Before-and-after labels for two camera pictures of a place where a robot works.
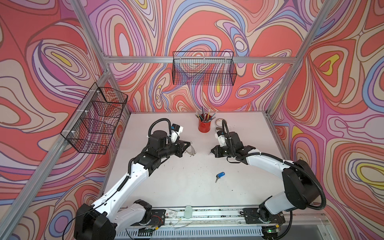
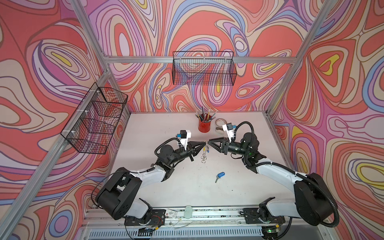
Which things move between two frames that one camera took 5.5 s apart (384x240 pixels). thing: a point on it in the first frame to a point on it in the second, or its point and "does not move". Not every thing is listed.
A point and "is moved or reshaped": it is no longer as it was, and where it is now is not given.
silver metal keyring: (190, 150) is moved or reshaped
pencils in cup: (206, 118) does not move
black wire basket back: (204, 68) does not move
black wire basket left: (92, 127) does not move
